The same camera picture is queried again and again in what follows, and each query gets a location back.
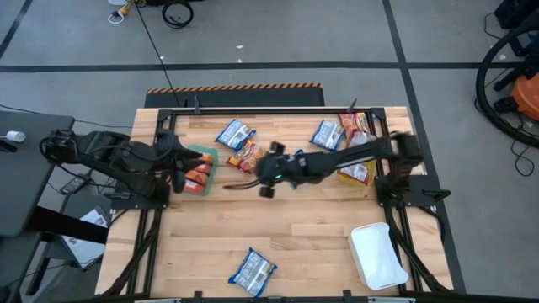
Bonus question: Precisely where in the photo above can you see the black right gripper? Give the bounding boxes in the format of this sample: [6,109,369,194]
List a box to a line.
[222,141,296,199]

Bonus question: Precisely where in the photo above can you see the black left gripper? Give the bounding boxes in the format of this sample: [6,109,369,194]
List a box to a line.
[163,138,204,194]

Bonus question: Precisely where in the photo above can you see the roast beef Maruchan noodle pack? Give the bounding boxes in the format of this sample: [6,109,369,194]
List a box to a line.
[226,140,267,174]

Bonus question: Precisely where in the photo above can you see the green plastic bin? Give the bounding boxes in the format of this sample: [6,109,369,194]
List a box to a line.
[183,144,220,197]

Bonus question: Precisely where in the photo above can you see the black hazard-striped floor mat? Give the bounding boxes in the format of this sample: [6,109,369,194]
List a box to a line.
[144,82,326,109]

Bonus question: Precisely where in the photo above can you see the black power adapter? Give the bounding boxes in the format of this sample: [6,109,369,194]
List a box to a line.
[60,173,92,195]

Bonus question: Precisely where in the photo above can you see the white printed papers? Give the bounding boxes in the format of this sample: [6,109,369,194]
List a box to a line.
[61,206,111,270]

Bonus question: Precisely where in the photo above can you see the white plastic bin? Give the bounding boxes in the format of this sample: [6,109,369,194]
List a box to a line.
[347,221,409,291]

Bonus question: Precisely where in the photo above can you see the dark grey desk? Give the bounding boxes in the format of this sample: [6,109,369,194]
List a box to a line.
[0,110,76,237]

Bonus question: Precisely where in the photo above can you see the yellow white extension plug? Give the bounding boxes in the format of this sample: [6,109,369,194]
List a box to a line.
[107,0,136,25]

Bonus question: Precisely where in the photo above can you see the orange shop vacuum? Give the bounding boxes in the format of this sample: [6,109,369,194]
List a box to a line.
[511,73,539,123]

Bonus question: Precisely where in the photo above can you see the black equipment case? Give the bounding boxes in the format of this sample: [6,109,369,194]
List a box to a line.
[493,0,539,30]

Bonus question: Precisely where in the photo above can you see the black rig frame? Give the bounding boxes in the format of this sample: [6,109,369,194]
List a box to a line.
[100,107,454,303]

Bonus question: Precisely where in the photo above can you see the long black floor cable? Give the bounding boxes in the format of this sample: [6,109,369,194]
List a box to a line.
[133,0,183,108]

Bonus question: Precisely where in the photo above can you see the coiled black cable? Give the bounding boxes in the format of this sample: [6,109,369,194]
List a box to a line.
[161,0,195,29]

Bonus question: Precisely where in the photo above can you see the black vacuum hose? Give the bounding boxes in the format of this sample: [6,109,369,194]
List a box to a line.
[475,20,539,148]

